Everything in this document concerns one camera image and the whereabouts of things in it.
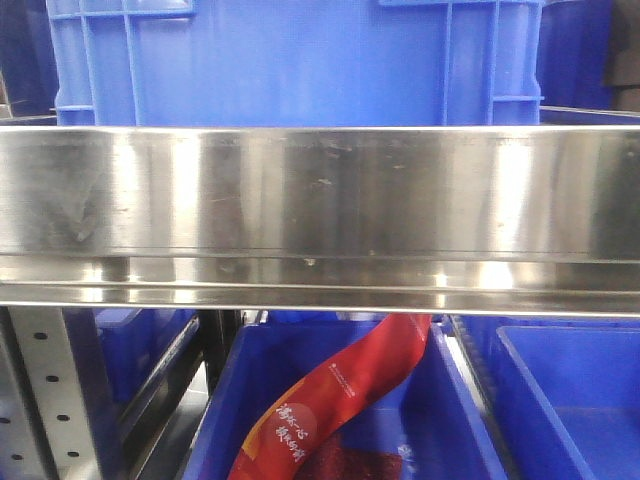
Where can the blue bin lower middle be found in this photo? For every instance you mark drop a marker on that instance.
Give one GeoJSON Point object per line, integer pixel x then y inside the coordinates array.
{"type": "Point", "coordinates": [426, 428]}

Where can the blue bin lower left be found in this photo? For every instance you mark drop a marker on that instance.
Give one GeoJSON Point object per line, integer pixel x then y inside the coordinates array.
{"type": "Point", "coordinates": [133, 341]}

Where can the large blue bin on shelf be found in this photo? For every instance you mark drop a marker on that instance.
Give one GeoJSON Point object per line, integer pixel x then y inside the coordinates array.
{"type": "Point", "coordinates": [296, 63]}

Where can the blue bin lower right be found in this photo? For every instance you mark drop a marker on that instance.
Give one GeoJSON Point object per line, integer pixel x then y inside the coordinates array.
{"type": "Point", "coordinates": [567, 400]}

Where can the red printed bag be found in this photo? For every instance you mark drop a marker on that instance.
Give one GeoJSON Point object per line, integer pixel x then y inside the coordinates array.
{"type": "Point", "coordinates": [296, 425]}

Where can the stainless steel shelf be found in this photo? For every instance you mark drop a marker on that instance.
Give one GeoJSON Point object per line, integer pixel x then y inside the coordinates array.
{"type": "Point", "coordinates": [540, 220]}

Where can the perforated metal shelf upright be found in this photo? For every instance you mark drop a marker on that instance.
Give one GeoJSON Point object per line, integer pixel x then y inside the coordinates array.
{"type": "Point", "coordinates": [45, 431]}

